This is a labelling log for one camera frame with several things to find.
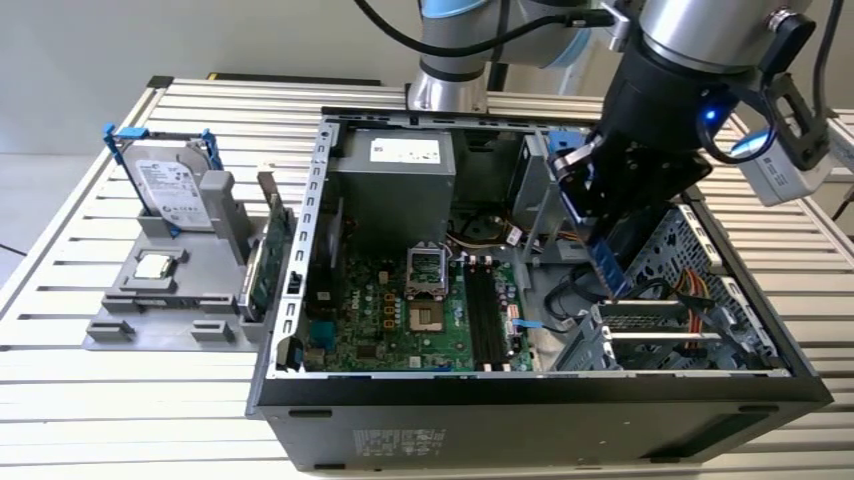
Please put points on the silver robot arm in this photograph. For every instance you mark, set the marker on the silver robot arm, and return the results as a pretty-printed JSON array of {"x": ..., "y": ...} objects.
[{"x": 694, "y": 35}]

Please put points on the black RAM slot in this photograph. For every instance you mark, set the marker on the black RAM slot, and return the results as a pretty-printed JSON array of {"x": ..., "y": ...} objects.
[
  {"x": 495, "y": 310},
  {"x": 479, "y": 310}
]

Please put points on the blue drive latch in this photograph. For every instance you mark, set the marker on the blue drive latch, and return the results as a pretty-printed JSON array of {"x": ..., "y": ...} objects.
[{"x": 567, "y": 137}]

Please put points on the black cooler fan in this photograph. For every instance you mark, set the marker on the black cooler fan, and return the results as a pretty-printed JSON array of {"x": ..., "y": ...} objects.
[{"x": 482, "y": 229}]

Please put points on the metal disk bay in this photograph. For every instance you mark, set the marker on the metal disk bay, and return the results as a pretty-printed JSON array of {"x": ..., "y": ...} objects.
[{"x": 640, "y": 312}]

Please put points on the grey power supply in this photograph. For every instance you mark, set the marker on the grey power supply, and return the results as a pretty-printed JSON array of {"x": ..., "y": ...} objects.
[{"x": 394, "y": 200}]

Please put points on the CPU socket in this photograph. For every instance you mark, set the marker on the CPU socket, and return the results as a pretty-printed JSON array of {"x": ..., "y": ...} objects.
[{"x": 427, "y": 315}]

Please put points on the green motherboard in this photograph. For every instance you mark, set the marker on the green motherboard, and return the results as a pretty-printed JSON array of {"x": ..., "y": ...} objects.
[{"x": 363, "y": 330}]

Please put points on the green graphics card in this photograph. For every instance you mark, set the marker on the green graphics card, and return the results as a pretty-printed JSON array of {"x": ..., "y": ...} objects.
[{"x": 269, "y": 260}]

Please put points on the black PC case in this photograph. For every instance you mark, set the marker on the black PC case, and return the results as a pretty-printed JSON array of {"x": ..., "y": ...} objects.
[{"x": 467, "y": 435}]

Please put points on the grey parts rack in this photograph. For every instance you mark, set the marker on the grey parts rack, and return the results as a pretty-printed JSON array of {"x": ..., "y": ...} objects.
[{"x": 200, "y": 270}]

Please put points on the hard disk in blue carrier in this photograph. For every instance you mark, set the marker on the hard disk in blue carrier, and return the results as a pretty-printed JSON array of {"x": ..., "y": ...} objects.
[{"x": 167, "y": 185}]

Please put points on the silver CPU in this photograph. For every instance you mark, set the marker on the silver CPU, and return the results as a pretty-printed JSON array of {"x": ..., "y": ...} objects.
[{"x": 155, "y": 266}]

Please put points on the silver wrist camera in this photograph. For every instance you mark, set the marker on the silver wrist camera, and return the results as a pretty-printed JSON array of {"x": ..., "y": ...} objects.
[{"x": 567, "y": 161}]

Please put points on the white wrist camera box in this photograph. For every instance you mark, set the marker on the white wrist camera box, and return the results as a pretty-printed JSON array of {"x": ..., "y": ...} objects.
[{"x": 780, "y": 180}]

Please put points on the black camera bracket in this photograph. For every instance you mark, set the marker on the black camera bracket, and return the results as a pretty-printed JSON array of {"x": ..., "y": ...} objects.
[{"x": 819, "y": 150}]

